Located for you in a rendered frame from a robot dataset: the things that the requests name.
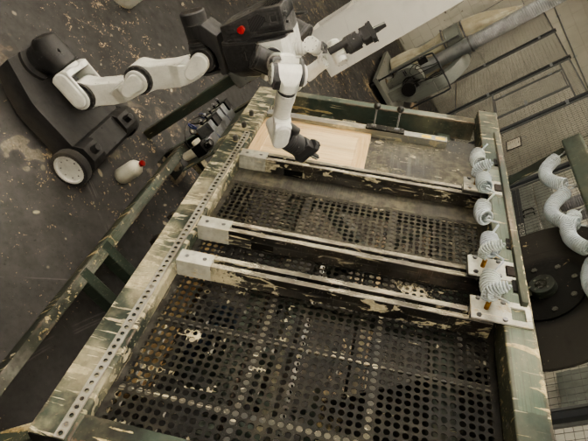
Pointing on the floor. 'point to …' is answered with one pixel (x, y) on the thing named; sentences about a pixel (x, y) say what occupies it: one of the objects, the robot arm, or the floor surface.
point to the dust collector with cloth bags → (432, 61)
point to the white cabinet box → (346, 16)
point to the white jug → (128, 171)
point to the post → (189, 107)
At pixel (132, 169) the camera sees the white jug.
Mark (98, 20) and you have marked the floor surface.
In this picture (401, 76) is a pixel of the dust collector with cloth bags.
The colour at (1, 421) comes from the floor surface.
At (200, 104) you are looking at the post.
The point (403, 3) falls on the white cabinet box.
